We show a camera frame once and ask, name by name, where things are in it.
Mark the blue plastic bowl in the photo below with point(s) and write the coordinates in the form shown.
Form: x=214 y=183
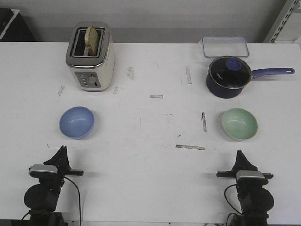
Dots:
x=77 y=122

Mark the clear plastic food container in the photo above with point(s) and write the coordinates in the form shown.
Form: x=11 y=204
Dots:
x=217 y=46

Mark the toast slice in toaster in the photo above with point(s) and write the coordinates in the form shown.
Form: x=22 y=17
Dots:
x=91 y=41

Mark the glass saucepan lid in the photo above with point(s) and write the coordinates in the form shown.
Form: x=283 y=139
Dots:
x=230 y=72

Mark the dark blue saucepan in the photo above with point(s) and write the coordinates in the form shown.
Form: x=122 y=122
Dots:
x=226 y=93

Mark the green plastic bowl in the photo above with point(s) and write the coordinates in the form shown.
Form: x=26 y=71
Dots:
x=239 y=124

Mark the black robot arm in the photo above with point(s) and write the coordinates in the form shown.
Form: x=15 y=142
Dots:
x=255 y=201
x=42 y=198

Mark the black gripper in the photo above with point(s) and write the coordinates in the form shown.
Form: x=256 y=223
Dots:
x=241 y=163
x=65 y=169

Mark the white metal shelf rail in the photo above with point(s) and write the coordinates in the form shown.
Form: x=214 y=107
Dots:
x=287 y=26

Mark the cream two-slot toaster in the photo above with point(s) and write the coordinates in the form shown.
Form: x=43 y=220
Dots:
x=92 y=73

